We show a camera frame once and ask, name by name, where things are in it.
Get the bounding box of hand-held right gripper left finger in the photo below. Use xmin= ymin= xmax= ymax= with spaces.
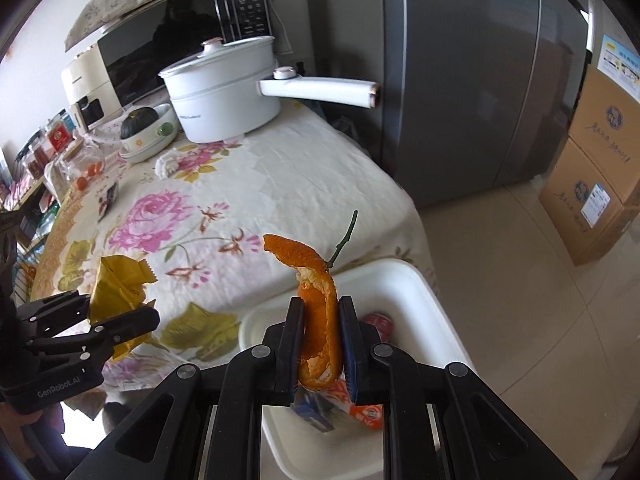
xmin=65 ymin=297 xmax=306 ymax=480

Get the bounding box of yellow snack wrapper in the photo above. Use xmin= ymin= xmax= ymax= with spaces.
xmin=87 ymin=255 xmax=157 ymax=362

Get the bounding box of orange snack packet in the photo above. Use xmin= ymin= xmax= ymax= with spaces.
xmin=325 ymin=379 xmax=385 ymax=434

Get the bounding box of black microwave oven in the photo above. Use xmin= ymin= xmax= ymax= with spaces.
xmin=96 ymin=0 xmax=274 ymax=110

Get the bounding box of grey refrigerator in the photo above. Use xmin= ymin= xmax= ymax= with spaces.
xmin=300 ymin=0 xmax=592 ymax=211

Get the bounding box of dark green pumpkin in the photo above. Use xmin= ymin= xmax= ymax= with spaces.
xmin=120 ymin=106 xmax=160 ymax=141

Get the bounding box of glass jar with wooden lid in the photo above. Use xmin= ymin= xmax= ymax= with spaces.
xmin=57 ymin=139 xmax=106 ymax=182

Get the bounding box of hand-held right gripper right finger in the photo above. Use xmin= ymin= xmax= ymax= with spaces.
xmin=339 ymin=296 xmax=581 ymax=480

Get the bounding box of white power cord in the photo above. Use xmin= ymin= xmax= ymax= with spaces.
xmin=269 ymin=0 xmax=297 ymax=57

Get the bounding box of white pot lid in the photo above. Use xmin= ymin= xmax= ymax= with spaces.
xmin=158 ymin=37 xmax=277 ymax=80

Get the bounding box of jar with red contents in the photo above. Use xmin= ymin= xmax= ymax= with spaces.
xmin=27 ymin=135 xmax=51 ymax=177

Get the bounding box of dark snack packet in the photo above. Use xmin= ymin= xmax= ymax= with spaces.
xmin=98 ymin=183 xmax=120 ymax=222

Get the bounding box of white kitchen appliance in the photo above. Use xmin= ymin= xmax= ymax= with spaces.
xmin=61 ymin=45 xmax=127 ymax=137

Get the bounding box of white bowl with green handle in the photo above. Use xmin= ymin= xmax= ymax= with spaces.
xmin=119 ymin=103 xmax=179 ymax=164

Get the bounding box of orange peel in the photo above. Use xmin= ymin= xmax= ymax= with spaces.
xmin=262 ymin=210 xmax=359 ymax=392

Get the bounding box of blue cardboard box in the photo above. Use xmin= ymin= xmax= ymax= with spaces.
xmin=292 ymin=387 xmax=336 ymax=434

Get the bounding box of white electric pot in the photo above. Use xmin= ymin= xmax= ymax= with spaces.
xmin=158 ymin=36 xmax=382 ymax=145

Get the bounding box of floral tablecloth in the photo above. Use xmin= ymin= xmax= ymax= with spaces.
xmin=32 ymin=97 xmax=437 ymax=413

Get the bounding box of crumpled white tissue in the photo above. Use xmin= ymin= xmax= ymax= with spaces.
xmin=153 ymin=152 xmax=182 ymax=180

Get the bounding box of red label glass jar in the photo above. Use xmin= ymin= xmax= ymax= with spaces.
xmin=47 ymin=122 xmax=71 ymax=154

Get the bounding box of white plastic bin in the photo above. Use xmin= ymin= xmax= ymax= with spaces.
xmin=239 ymin=258 xmax=477 ymax=480

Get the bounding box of red drink can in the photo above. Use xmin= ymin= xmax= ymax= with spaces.
xmin=362 ymin=312 xmax=395 ymax=344

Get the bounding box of printed paper notice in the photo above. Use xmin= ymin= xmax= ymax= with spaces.
xmin=597 ymin=34 xmax=640 ymax=87

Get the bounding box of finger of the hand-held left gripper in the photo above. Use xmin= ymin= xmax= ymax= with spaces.
xmin=27 ymin=305 xmax=161 ymax=362
xmin=17 ymin=289 xmax=94 ymax=342

